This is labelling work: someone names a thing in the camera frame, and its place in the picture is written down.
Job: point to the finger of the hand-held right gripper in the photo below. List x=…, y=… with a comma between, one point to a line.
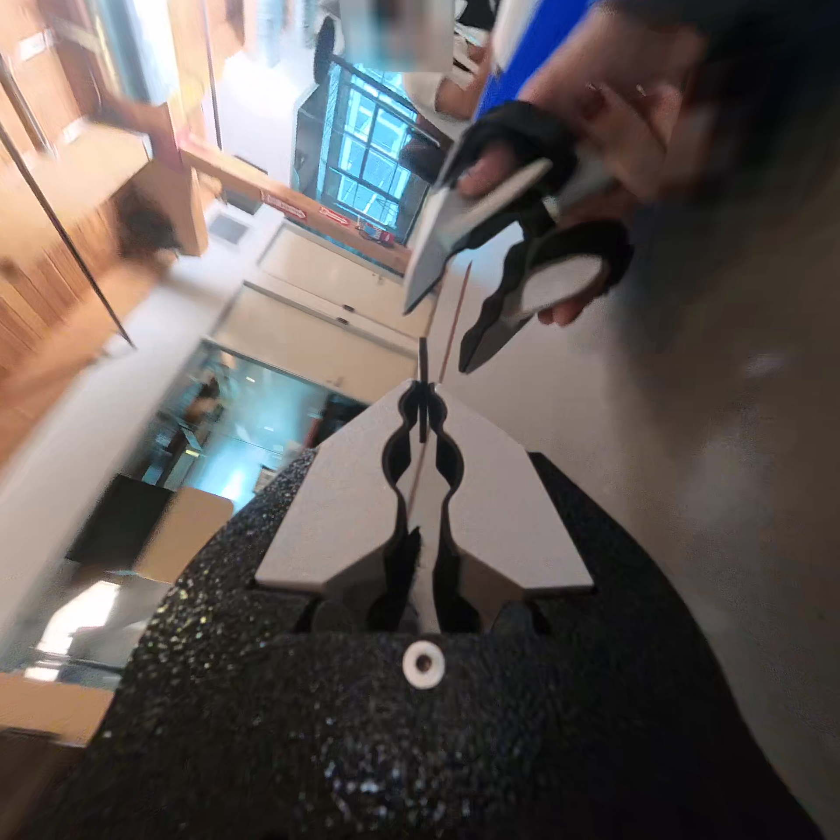
x=453, y=216
x=564, y=282

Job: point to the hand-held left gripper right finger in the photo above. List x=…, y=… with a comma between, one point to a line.
x=512, y=518

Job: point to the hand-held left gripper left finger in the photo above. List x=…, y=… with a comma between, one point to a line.
x=328, y=518

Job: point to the blue plastic bin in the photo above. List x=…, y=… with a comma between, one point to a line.
x=525, y=52

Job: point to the thin black strip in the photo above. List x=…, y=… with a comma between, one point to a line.
x=424, y=394

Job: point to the person's right forearm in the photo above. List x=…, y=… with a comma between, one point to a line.
x=774, y=52

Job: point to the person's right hand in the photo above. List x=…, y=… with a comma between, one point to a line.
x=630, y=98

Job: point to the black office chair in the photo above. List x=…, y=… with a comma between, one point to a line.
x=423, y=157

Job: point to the red fire extinguisher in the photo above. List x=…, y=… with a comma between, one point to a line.
x=377, y=233

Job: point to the white door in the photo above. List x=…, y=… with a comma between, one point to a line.
x=315, y=334
x=328, y=262

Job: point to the tan rounded board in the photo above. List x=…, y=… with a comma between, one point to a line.
x=187, y=531

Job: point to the black square panel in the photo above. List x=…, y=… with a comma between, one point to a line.
x=118, y=518

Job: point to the wooden post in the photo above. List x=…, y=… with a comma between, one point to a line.
x=295, y=203

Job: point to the wall vent grille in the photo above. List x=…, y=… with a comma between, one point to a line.
x=229, y=226

